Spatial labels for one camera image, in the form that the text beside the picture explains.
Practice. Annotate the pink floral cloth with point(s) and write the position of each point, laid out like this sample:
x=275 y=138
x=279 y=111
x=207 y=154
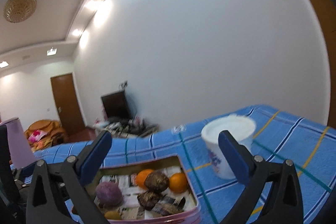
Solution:
x=36 y=135

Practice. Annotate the orange leather armchair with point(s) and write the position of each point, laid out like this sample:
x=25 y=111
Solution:
x=51 y=126

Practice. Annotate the brown wooden door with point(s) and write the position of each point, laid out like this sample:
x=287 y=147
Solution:
x=67 y=103

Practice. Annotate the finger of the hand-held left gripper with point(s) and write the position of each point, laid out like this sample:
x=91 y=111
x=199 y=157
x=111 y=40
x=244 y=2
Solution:
x=61 y=188
x=22 y=178

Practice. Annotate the newspaper sheet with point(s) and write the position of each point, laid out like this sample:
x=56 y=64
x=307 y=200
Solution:
x=124 y=180

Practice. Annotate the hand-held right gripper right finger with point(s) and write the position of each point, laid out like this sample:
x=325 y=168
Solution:
x=231 y=153

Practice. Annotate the large brown taro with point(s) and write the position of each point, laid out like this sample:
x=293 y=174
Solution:
x=156 y=182

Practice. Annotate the round golden ceiling lamp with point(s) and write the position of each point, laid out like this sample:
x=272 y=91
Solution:
x=19 y=7

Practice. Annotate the purple sweet potato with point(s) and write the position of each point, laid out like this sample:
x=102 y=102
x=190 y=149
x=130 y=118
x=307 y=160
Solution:
x=109 y=193

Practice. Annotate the orange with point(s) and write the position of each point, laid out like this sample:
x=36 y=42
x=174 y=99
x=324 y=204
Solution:
x=179 y=182
x=142 y=178

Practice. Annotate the black television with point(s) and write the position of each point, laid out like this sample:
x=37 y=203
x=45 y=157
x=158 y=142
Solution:
x=115 y=104

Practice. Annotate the blue plaid blanket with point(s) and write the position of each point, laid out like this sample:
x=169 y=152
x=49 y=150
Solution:
x=275 y=134

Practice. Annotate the rectangular ceiling light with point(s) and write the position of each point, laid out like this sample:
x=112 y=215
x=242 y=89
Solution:
x=52 y=51
x=3 y=64

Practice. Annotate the wall socket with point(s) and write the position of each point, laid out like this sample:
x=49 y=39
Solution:
x=124 y=84

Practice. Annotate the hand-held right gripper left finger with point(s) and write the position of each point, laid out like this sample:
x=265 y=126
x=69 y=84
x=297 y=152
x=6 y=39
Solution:
x=94 y=158

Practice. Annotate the white floral mug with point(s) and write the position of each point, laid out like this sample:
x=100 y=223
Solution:
x=236 y=123

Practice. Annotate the television stand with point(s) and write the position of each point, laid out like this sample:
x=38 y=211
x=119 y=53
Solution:
x=123 y=129

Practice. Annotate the pink tin box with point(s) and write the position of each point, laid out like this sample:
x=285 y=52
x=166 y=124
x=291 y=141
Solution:
x=193 y=214

